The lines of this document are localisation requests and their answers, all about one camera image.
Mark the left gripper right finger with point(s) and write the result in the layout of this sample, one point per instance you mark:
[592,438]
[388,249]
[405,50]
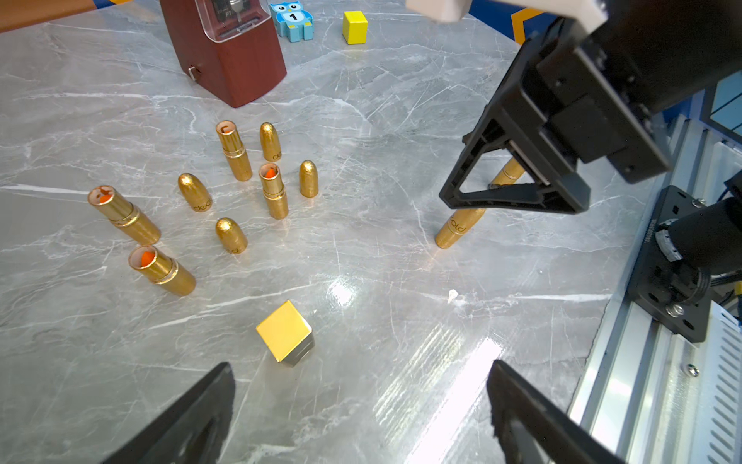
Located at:
[530,429]

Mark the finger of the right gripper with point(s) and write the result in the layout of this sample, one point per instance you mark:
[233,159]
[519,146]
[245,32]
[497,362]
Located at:
[567,197]
[510,123]

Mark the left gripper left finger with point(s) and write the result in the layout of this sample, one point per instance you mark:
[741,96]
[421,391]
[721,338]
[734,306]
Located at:
[192,430]

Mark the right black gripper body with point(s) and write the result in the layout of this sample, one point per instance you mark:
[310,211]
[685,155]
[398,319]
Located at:
[562,108]

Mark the gold lipstick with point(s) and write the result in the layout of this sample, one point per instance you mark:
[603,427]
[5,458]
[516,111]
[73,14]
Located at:
[463,220]
[162,270]
[274,190]
[234,150]

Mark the gold lipstick cap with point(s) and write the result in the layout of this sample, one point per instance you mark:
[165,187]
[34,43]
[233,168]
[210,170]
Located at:
[309,180]
[195,193]
[270,142]
[231,236]

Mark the gold lipstick base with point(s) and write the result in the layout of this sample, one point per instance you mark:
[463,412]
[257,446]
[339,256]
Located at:
[124,215]

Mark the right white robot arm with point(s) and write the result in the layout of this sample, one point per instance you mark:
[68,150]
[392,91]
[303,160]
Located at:
[661,52]

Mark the gold black square box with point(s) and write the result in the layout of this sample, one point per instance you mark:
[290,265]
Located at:
[288,336]

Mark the yellow green cube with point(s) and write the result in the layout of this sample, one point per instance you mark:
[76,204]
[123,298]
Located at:
[355,27]

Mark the blue owl toy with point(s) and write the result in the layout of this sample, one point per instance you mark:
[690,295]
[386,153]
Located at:
[292,21]

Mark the dark red metronome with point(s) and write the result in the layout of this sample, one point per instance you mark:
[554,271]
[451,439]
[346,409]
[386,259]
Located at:
[230,48]

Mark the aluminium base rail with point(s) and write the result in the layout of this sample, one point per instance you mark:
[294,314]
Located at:
[651,396]

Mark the right black mount plate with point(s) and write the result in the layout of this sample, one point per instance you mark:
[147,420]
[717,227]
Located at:
[686,244]

